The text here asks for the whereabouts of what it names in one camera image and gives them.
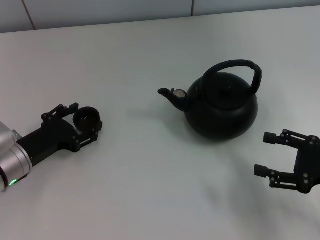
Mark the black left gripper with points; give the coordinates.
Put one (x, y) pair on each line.
(50, 138)

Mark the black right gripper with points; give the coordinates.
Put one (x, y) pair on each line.
(308, 162)

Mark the small dark brown teacup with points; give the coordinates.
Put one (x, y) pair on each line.
(86, 118)

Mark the black round teapot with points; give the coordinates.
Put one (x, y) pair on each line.
(220, 110)

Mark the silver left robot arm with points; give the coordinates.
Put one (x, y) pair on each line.
(12, 160)

